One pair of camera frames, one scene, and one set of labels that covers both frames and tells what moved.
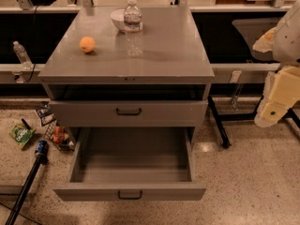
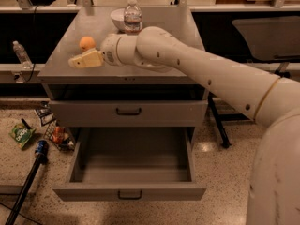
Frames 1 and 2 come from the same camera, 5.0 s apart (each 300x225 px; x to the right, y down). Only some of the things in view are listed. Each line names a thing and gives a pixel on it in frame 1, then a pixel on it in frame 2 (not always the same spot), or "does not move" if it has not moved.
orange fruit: (87, 44) does not move
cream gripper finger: (281, 90) -> (94, 57)
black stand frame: (218, 117) does not move
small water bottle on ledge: (22, 55) does not move
